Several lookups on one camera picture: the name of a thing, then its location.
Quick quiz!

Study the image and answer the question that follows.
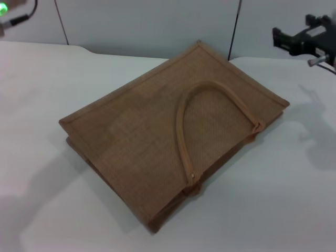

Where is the right arm cable with plug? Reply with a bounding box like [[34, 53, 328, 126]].
[[307, 54, 336, 75]]

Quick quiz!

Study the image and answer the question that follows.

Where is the arm cable with plug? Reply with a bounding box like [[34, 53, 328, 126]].
[[307, 54, 336, 75], [0, 0, 39, 36]]

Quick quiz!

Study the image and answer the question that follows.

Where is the left arm cable with plug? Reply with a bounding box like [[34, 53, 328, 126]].
[[0, 0, 39, 36]]

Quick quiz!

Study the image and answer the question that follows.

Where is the dark vertical wall strip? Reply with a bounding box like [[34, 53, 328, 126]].
[[227, 0, 242, 62]]

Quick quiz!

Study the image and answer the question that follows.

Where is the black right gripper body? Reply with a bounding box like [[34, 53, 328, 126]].
[[290, 23, 336, 62]]

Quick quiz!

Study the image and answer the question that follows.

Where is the brown jute handbag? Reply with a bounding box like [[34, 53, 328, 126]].
[[58, 39, 290, 235]]

